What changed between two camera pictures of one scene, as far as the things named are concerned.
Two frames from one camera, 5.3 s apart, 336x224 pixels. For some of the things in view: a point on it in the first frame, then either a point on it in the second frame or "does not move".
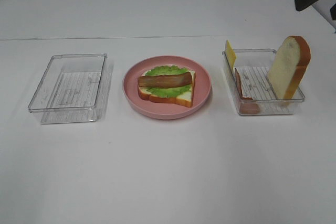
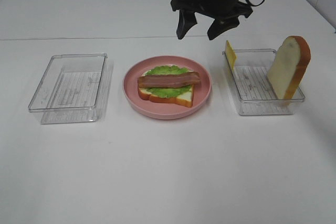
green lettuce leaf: [170, 92] does not move
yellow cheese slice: [230, 54] does not move
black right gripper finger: [333, 12] -> [219, 25]
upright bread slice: [287, 66] does not move
